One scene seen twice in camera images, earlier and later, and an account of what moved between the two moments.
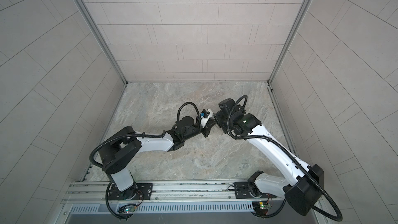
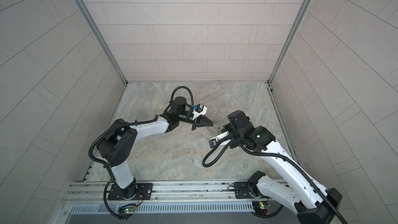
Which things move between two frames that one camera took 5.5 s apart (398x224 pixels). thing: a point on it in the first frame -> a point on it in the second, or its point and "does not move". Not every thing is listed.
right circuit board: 261,208 does not move
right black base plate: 242,191 does not move
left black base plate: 138,191 does not move
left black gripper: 207,128 -> 198,123
